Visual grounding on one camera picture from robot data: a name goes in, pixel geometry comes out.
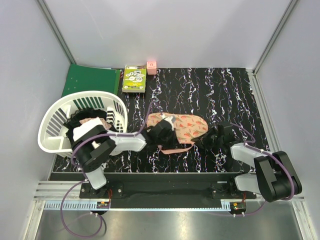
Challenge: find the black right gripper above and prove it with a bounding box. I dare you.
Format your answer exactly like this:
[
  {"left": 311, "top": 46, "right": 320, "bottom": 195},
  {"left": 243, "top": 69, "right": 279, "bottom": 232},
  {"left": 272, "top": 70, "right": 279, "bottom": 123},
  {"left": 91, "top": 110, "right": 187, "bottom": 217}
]
[{"left": 191, "top": 126, "right": 224, "bottom": 152}]

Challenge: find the pink mesh bra laundry bag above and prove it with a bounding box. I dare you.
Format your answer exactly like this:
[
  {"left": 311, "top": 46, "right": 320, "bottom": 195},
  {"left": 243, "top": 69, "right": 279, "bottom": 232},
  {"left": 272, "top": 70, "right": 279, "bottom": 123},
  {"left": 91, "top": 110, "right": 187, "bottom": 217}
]
[{"left": 143, "top": 112, "right": 208, "bottom": 155}]

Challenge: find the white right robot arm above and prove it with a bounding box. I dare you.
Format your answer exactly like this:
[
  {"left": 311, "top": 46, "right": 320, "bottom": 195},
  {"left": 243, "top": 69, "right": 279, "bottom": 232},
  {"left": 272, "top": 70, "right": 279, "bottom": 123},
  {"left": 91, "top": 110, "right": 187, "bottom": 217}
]
[{"left": 192, "top": 122, "right": 303, "bottom": 203}]

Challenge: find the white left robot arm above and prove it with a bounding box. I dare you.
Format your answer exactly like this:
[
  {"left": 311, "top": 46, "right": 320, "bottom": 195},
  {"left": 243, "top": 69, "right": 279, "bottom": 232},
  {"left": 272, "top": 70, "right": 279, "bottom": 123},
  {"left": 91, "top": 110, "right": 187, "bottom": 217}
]
[{"left": 70, "top": 118, "right": 177, "bottom": 198}]

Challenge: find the black lace bra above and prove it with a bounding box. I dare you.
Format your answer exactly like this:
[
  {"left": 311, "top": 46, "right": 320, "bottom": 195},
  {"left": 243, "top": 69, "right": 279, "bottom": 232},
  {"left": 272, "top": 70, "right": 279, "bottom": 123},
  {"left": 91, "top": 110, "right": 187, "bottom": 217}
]
[{"left": 63, "top": 107, "right": 118, "bottom": 143}]

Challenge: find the white plastic laundry basket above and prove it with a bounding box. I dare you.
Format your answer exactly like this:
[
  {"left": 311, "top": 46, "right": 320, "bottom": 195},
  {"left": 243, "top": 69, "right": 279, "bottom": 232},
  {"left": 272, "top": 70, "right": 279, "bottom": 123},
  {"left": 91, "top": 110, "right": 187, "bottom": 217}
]
[{"left": 37, "top": 90, "right": 128, "bottom": 158}]

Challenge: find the black patterned table mat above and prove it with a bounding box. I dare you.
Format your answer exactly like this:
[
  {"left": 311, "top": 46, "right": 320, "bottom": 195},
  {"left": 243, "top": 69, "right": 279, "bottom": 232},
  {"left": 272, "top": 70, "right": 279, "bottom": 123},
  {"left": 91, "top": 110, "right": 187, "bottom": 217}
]
[{"left": 49, "top": 67, "right": 271, "bottom": 181}]

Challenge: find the green card box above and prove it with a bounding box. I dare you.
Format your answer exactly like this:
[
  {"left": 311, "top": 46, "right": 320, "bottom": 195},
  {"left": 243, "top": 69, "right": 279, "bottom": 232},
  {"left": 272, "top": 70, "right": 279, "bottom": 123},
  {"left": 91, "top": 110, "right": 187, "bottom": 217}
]
[{"left": 122, "top": 65, "right": 147, "bottom": 93}]

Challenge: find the small pink box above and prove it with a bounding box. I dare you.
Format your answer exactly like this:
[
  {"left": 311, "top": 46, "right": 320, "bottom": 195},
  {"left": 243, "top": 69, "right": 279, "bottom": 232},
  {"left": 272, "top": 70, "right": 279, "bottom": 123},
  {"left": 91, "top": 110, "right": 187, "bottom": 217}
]
[{"left": 146, "top": 61, "right": 157, "bottom": 75}]

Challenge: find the green cutting mat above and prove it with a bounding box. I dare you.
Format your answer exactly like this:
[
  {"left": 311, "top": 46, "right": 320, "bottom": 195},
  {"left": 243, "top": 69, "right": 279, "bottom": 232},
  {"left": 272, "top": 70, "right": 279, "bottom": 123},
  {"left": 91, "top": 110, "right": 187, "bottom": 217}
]
[{"left": 62, "top": 64, "right": 121, "bottom": 97}]

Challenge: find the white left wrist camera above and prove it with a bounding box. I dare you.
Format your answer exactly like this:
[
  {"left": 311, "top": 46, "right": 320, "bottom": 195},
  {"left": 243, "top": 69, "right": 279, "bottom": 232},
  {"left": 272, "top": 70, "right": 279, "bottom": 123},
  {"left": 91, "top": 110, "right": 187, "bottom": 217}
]
[{"left": 161, "top": 114, "right": 176, "bottom": 131}]

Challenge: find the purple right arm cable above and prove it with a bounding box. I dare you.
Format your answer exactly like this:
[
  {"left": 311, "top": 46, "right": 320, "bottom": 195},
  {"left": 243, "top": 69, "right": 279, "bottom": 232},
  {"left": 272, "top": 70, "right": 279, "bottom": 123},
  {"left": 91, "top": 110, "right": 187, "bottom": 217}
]
[{"left": 207, "top": 122, "right": 297, "bottom": 217}]

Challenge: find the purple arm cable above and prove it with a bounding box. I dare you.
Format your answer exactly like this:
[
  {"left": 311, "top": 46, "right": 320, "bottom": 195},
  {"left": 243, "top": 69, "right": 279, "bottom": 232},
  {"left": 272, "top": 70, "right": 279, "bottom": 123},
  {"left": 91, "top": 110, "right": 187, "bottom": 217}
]
[
  {"left": 61, "top": 99, "right": 166, "bottom": 237},
  {"left": 207, "top": 122, "right": 297, "bottom": 217}
]

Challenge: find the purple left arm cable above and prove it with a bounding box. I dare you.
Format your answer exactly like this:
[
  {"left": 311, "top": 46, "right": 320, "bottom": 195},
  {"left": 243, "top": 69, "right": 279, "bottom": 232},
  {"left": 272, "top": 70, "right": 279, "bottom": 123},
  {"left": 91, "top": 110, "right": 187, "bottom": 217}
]
[{"left": 61, "top": 99, "right": 166, "bottom": 237}]

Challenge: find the white slotted cable duct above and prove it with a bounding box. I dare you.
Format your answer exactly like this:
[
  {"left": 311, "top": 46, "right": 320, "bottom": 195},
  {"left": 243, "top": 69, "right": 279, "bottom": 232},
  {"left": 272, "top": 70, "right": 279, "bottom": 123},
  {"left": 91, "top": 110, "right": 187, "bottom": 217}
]
[{"left": 44, "top": 200, "right": 111, "bottom": 211}]

